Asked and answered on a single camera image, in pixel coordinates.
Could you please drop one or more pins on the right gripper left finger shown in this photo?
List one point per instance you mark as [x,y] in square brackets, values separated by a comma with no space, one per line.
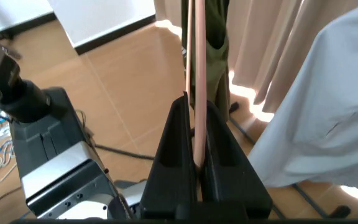
[172,174]

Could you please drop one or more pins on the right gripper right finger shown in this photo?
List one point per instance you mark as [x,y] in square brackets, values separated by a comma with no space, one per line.
[232,174]

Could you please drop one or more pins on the pink clothes hanger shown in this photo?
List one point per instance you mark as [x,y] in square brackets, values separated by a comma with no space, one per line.
[200,93]

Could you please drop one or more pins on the green garment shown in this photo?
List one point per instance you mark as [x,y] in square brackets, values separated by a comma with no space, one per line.
[217,62]

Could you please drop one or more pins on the pale grey shorts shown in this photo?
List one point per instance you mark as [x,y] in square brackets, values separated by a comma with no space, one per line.
[328,109]

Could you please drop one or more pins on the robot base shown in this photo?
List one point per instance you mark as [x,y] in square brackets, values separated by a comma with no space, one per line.
[61,174]

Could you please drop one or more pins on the black clothes rack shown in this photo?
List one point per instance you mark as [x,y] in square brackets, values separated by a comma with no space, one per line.
[340,211]

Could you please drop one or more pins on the beige curtain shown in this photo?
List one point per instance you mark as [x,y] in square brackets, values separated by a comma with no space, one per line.
[259,46]

